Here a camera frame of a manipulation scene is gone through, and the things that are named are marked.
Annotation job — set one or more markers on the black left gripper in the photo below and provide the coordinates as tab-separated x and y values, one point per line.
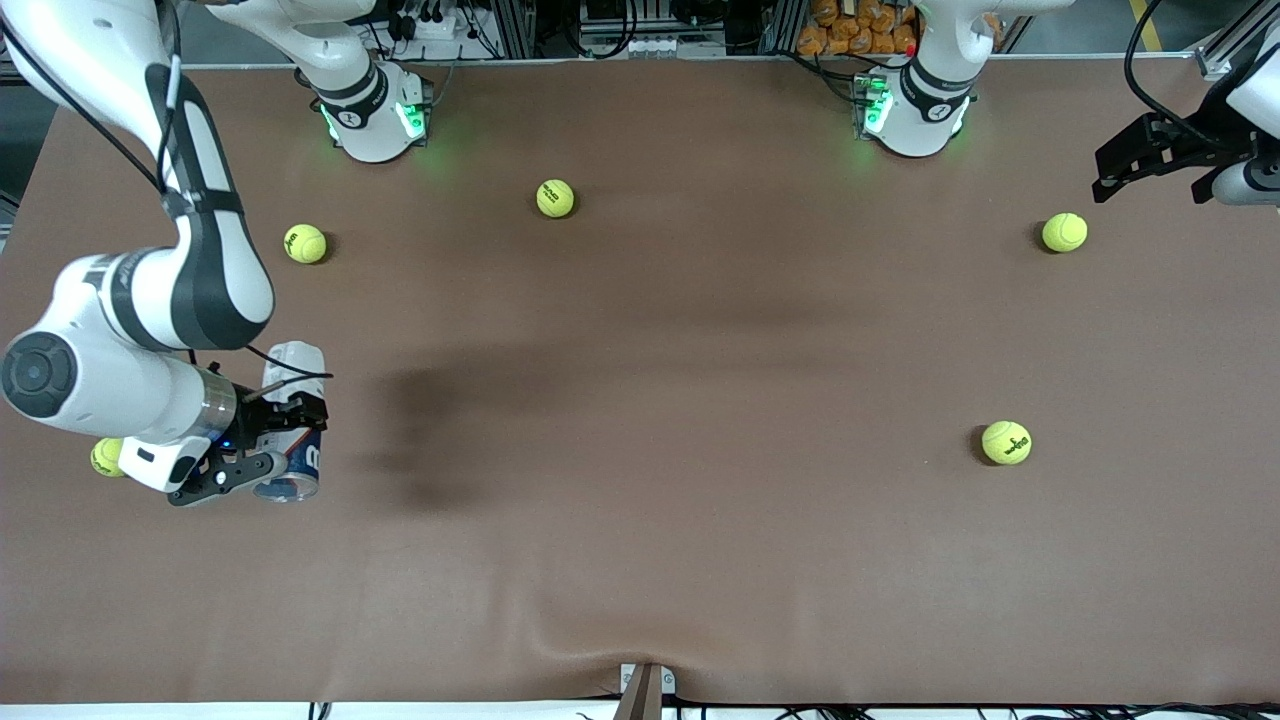
1192	141

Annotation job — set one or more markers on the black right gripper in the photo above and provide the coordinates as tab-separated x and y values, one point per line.
262	417

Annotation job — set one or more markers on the white blue tennis ball can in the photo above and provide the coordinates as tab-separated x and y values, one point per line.
295	358

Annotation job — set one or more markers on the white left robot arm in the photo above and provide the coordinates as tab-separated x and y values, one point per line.
925	125

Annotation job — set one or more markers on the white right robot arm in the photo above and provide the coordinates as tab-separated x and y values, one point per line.
130	300

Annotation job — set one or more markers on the yellow tennis ball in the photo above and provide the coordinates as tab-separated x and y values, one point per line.
1006	442
555	198
105	457
1064	232
305	243

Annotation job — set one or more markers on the pile of orange items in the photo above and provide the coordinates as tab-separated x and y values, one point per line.
850	35

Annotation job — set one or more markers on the brown table cloth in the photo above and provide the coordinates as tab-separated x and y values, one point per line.
700	550

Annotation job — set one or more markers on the white power strip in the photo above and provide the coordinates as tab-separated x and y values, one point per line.
435	28

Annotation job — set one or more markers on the long white socket strip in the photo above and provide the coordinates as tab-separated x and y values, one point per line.
650	46

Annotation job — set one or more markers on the aluminium frame corner strut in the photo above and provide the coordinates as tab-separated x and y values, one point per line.
1215	62

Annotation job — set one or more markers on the brown camera pole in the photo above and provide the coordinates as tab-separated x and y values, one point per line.
640	700

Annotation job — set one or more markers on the silver metal bracket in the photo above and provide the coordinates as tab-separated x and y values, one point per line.
669	680

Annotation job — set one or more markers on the aluminium frame post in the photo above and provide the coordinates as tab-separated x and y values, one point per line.
515	30

